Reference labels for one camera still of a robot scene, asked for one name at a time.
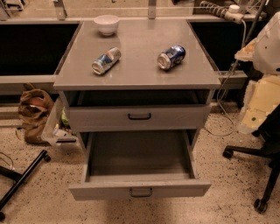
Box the grey drawer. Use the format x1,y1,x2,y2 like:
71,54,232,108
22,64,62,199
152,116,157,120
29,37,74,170
66,105,210,132
69,130,211,200

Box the black stand legs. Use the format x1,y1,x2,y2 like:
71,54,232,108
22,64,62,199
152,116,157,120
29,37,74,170
0,150,51,221

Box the brown paper bag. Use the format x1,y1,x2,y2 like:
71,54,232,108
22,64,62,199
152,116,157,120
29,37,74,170
18,83,54,144

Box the white power strip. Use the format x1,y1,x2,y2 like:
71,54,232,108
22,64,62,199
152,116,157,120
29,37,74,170
199,0,244,24

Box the white ceramic bowl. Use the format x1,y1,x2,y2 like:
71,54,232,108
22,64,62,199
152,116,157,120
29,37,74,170
94,15,120,36

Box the white cable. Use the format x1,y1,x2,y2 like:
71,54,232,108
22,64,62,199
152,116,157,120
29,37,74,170
204,18,249,137

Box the silver blue soda can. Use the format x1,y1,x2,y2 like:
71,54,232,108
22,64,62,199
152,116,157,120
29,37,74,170
92,47,122,75

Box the grey drawer cabinet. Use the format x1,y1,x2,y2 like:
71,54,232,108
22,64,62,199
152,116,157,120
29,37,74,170
52,18,221,152

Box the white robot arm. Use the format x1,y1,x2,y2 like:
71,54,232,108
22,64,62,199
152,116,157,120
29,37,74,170
234,12,280,134

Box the dark blue soda can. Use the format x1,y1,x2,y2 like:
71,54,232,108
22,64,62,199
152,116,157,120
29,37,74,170
157,45,186,70

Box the black office chair base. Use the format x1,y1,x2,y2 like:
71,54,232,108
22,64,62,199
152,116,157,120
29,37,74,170
222,105,280,214

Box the clear plastic bin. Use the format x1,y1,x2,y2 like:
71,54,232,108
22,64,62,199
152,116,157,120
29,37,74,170
41,98,81,151

